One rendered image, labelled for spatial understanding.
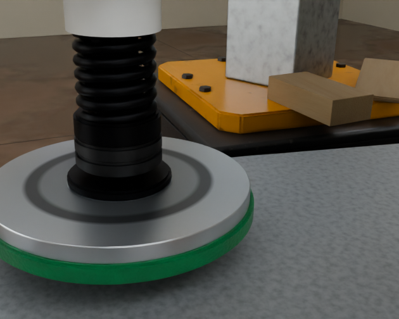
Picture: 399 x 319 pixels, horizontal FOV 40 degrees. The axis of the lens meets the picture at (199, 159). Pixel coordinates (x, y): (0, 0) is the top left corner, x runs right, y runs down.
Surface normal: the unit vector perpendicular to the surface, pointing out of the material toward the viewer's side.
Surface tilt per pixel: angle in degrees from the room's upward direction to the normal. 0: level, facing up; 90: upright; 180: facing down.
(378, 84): 11
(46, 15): 90
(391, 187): 0
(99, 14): 90
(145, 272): 90
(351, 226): 0
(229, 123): 90
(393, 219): 0
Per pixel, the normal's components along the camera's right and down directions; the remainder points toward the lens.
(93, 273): 0.00, 0.38
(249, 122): 0.35, 0.36
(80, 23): -0.52, 0.32
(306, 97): -0.88, 0.17
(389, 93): -0.05, -0.84
